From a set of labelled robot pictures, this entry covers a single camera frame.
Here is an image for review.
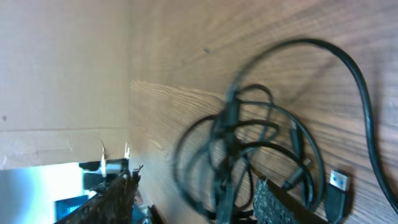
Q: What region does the black cable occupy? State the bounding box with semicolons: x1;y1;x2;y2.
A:
172;37;398;224

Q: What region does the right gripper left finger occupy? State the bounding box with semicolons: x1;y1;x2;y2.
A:
56;166;143;224

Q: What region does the cardboard back wall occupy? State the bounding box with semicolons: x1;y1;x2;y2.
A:
1;0;132;169

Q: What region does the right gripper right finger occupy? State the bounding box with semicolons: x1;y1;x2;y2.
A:
253;177;328;224

